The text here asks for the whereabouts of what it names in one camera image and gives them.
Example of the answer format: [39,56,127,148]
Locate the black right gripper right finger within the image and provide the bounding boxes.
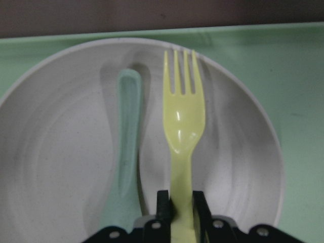
[193,191,301,242]

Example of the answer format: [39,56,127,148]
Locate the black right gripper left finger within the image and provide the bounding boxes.
[84,190,173,243]

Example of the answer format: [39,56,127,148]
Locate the white round plate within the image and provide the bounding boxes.
[1,38,284,242]

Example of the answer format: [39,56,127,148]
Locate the sage green spoon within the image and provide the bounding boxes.
[100,69,143,232]

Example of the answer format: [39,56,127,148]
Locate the mint green tray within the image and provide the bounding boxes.
[1,23,323,242]

